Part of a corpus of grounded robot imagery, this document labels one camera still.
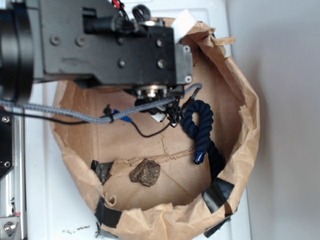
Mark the black tape strip right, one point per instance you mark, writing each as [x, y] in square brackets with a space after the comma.
[216, 196]

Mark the black tape strip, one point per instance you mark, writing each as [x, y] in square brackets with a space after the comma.
[216, 196]
[105, 214]

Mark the white plastic bin lid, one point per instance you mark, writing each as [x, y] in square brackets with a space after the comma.
[55, 208]

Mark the brown paper bag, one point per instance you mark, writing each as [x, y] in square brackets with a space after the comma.
[173, 208]

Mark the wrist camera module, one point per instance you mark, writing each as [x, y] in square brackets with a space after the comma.
[170, 110]

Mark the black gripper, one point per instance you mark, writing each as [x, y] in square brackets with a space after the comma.
[94, 44]

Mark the brown rock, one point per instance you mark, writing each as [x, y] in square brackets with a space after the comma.
[146, 173]

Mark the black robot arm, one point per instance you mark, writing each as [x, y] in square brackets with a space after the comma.
[21, 53]

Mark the black tape strip left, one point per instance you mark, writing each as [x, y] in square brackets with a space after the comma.
[105, 214]

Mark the aluminium rail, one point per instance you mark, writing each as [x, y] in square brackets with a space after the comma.
[13, 208]

